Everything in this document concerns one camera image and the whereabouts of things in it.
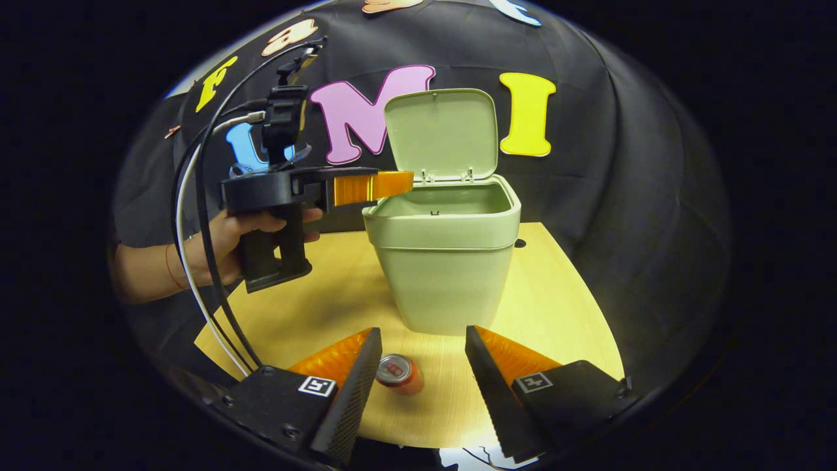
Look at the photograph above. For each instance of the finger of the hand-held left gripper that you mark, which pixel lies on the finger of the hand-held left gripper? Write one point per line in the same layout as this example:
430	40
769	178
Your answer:
319	190

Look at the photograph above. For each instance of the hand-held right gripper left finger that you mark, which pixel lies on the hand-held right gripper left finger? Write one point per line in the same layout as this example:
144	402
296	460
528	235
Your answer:
356	399

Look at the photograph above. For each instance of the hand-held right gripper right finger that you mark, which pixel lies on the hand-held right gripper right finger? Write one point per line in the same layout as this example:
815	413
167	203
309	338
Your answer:
490	399

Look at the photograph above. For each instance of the red pop can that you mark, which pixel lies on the red pop can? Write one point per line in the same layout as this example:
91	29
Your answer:
400	376

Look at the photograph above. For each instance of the green desktop garbage bin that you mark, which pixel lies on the green desktop garbage bin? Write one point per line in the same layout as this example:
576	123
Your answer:
444	275

